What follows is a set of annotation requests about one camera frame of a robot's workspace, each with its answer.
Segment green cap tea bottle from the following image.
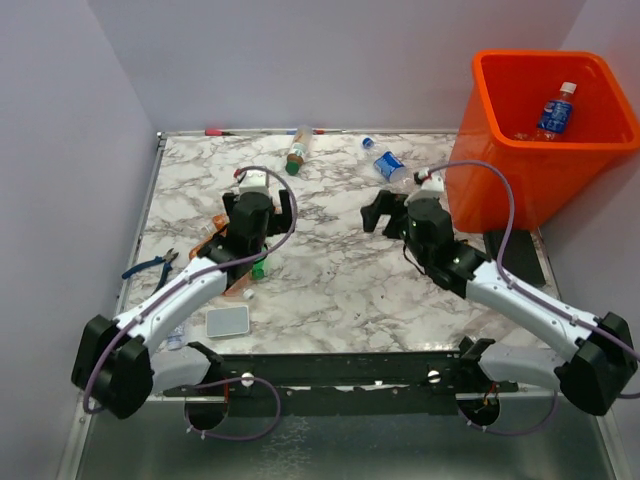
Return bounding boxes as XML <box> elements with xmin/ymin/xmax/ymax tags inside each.
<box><xmin>285</xmin><ymin>125</ymin><xmax>313</xmax><ymax>176</ymax></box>

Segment blue red pen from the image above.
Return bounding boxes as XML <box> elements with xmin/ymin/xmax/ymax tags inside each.
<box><xmin>284</xmin><ymin>129</ymin><xmax>347</xmax><ymax>136</ymax></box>

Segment clear water bottle left edge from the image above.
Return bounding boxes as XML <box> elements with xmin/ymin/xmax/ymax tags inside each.
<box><xmin>166</xmin><ymin>323</ymin><xmax>185</xmax><ymax>351</ymax></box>

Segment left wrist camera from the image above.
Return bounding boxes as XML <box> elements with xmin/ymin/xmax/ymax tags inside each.
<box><xmin>236</xmin><ymin>170</ymin><xmax>270</xmax><ymax>196</ymax></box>

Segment red marker pen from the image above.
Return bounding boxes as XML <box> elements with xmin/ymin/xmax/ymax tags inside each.
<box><xmin>204</xmin><ymin>128</ymin><xmax>234</xmax><ymax>137</ymax></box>

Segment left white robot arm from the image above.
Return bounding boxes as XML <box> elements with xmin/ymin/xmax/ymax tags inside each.
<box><xmin>71</xmin><ymin>188</ymin><xmax>298</xmax><ymax>419</ymax></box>

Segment orange label crushed bottle left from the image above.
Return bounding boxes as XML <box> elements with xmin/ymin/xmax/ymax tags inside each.
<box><xmin>203</xmin><ymin>214</ymin><xmax>229</xmax><ymax>235</ymax></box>

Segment black box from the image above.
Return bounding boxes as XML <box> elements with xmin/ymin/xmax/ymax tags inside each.
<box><xmin>483</xmin><ymin>229</ymin><xmax>546</xmax><ymax>288</ymax></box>

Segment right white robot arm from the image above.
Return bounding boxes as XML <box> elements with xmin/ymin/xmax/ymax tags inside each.
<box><xmin>360</xmin><ymin>190</ymin><xmax>638</xmax><ymax>416</ymax></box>

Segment black base frame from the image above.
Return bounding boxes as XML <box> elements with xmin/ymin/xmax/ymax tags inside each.
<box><xmin>165</xmin><ymin>340</ymin><xmax>493</xmax><ymax>416</ymax></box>

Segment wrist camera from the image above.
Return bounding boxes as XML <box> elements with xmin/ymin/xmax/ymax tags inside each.
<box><xmin>404</xmin><ymin>169</ymin><xmax>444</xmax><ymax>206</ymax></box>
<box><xmin>236</xmin><ymin>170</ymin><xmax>270</xmax><ymax>196</ymax></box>

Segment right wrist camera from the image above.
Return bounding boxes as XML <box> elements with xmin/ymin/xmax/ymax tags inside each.
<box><xmin>404</xmin><ymin>169</ymin><xmax>444</xmax><ymax>206</ymax></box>

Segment blue handled pliers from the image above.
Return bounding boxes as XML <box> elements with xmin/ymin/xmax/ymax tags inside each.
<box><xmin>121</xmin><ymin>248</ymin><xmax>179</xmax><ymax>293</ymax></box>

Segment orange plastic bin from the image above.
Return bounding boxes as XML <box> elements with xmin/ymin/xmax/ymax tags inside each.
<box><xmin>445</xmin><ymin>50</ymin><xmax>639</xmax><ymax>233</ymax></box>

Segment green plastic bottle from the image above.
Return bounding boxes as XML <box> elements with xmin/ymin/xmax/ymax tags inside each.
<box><xmin>251</xmin><ymin>255</ymin><xmax>267</xmax><ymax>281</ymax></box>

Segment small blue label bottle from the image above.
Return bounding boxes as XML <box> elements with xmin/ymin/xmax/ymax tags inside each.
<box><xmin>532</xmin><ymin>82</ymin><xmax>577</xmax><ymax>141</ymax></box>

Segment large orange label bottle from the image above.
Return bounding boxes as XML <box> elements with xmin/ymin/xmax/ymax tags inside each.
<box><xmin>189</xmin><ymin>234</ymin><xmax>252</xmax><ymax>298</ymax></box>

